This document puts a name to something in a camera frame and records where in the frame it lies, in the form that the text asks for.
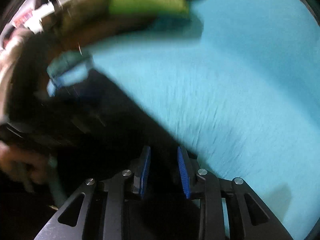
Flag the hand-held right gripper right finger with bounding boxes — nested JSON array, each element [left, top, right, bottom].
[[176, 145, 294, 240]]

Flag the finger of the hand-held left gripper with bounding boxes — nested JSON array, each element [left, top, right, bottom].
[[49, 76, 67, 90]]

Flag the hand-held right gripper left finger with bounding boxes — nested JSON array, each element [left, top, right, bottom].
[[34, 145, 152, 240]]

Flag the black pants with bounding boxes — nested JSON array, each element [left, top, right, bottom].
[[5, 67, 200, 240]]

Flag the person's left hand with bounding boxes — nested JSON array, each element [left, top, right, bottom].
[[0, 145, 54, 193]]

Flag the turquoise fleece blanket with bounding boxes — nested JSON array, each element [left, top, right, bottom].
[[47, 0, 318, 240]]

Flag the camouflage jacket green lining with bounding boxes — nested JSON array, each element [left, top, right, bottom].
[[57, 0, 190, 53]]

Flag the dark teal cloth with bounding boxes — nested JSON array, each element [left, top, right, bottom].
[[152, 16, 203, 40]]

